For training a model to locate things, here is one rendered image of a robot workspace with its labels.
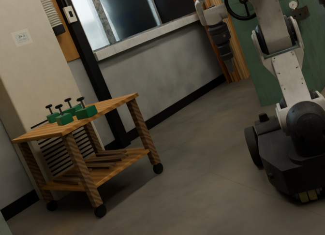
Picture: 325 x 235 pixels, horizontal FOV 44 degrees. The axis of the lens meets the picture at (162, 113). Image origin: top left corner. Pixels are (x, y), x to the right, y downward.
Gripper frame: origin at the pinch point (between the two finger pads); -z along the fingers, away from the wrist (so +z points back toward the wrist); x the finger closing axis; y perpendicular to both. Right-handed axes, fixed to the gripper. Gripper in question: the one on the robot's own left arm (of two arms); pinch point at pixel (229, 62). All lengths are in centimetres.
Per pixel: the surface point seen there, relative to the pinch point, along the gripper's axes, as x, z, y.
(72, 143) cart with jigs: -2, -14, 90
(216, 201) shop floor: -25, -54, 25
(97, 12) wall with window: 178, 35, 111
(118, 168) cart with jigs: 13, -42, 81
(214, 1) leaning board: 267, -4, 16
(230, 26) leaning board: 270, -36, 9
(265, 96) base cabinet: 112, -66, -7
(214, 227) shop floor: -48, -51, 24
